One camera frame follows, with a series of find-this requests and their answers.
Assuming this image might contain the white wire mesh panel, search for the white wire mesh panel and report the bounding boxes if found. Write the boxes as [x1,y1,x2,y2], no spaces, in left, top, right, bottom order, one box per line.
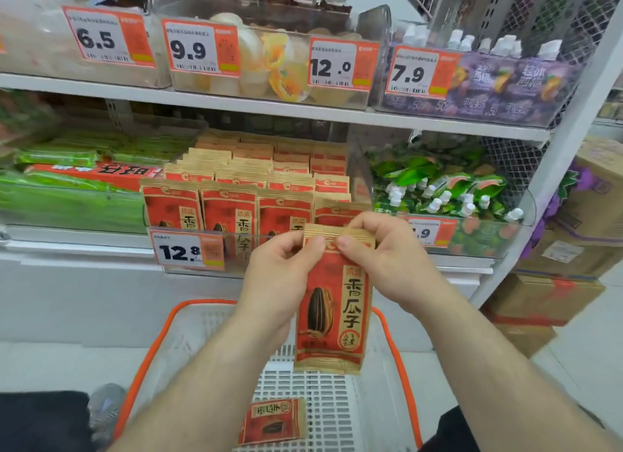
[427,0,623,129]

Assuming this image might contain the rows of red seed packets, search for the rows of red seed packets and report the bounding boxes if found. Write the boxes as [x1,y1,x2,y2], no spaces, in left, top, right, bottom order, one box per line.
[140,131,374,259]

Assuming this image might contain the white metal shelving unit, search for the white metal shelving unit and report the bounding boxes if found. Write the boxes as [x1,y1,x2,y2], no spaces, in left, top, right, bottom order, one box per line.
[0,0,623,352]

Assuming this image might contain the person's left forearm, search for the person's left forearm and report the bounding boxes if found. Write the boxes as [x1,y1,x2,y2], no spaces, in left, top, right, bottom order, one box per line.
[108,305,299,452]

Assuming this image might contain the cardboard box with red tape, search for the cardboard box with red tape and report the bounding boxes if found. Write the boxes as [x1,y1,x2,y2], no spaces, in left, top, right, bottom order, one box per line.
[482,271,607,327]

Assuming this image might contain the pile of green drink pouches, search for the pile of green drink pouches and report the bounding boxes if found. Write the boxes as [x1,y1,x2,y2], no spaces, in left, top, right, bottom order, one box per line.
[366,143,525,255]

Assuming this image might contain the person's black trousers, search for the person's black trousers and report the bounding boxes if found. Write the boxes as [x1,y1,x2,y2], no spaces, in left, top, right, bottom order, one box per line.
[0,390,483,452]

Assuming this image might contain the cardboard box with white label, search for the cardboard box with white label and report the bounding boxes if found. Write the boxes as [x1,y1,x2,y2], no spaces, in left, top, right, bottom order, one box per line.
[515,225,623,280]

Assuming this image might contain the stack of green packets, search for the stack of green packets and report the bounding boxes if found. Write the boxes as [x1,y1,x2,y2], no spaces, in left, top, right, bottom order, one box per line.
[0,127,196,233]

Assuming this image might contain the clear plastic shelf bin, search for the clear plastic shelf bin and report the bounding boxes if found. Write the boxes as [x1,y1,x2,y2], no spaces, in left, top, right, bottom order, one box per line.
[143,126,376,278]
[149,0,392,111]
[371,42,586,129]
[348,125,537,260]
[0,0,172,89]
[0,116,207,234]

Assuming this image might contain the person's grey shoe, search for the person's grey shoe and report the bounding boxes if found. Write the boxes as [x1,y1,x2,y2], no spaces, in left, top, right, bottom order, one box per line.
[87,383,128,444]

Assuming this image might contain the pile of pale packets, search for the pile of pale packets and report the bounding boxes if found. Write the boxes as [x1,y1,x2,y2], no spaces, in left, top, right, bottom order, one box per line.
[0,0,164,80]

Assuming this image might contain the person's right hand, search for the person's right hand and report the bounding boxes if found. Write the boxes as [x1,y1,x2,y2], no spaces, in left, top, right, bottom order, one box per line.
[335,212,446,312]

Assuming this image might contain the cardboard box with purple print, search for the cardboard box with purple print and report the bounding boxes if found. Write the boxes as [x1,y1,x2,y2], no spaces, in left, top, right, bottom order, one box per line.
[549,135,623,245]

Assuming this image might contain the pile of jelly cups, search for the pile of jelly cups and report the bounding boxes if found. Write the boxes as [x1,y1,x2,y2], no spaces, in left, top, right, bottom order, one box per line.
[170,12,372,104]

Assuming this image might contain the red seed snack packet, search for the red seed snack packet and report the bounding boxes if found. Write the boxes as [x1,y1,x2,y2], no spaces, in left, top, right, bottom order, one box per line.
[293,224,376,375]
[238,398,308,446]

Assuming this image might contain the person's right forearm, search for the person's right forearm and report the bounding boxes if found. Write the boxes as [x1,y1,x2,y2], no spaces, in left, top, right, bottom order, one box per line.
[413,284,623,452]

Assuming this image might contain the white basket with orange rim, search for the white basket with orange rim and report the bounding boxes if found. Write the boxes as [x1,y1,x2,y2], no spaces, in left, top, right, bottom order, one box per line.
[112,299,423,452]

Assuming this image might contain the white and orange price tag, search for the white and orange price tag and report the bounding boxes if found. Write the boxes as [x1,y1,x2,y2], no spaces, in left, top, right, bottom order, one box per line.
[385,46,462,101]
[162,19,241,78]
[407,216,458,249]
[308,37,381,92]
[149,229,226,271]
[62,6,156,68]

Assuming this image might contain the person's left hand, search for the person's left hand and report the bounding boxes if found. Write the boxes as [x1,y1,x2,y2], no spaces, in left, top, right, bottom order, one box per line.
[238,230,327,329]

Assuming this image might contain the small plain cardboard box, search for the small plain cardboard box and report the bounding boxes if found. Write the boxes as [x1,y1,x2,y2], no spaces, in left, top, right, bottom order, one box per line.
[491,322,558,360]

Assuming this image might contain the long red carton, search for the long red carton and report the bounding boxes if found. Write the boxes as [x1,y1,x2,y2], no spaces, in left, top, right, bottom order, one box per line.
[24,162,164,193]

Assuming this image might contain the row of purple drink pouches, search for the row of purple drink pouches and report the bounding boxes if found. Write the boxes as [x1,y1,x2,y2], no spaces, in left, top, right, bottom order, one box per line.
[380,24,582,125]

